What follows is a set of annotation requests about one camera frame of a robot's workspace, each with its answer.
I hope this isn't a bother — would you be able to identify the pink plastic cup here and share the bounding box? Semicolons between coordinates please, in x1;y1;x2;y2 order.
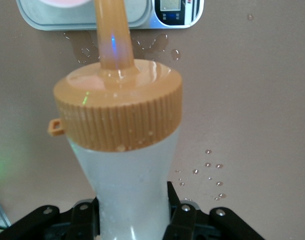
39;0;94;8

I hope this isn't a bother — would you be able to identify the translucent sauce bottle orange cap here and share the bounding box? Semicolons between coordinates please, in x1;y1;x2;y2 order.
47;0;184;240

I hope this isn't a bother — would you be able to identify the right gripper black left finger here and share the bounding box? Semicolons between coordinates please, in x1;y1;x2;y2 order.
69;198;102;240

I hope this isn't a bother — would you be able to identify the silver digital kitchen scale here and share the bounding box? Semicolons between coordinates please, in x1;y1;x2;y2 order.
16;0;205;32

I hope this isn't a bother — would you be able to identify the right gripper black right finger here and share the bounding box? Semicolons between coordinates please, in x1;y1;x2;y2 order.
164;181;197;240

